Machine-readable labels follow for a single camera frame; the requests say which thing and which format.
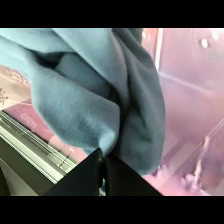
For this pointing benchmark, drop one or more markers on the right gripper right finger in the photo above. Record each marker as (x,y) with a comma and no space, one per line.
(128,181)

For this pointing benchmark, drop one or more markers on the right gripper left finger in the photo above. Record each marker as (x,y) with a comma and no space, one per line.
(85,178)

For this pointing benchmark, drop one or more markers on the blue-grey garment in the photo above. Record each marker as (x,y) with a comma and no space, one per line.
(93,96)

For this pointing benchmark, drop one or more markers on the silver frame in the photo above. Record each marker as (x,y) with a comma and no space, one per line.
(36,146)

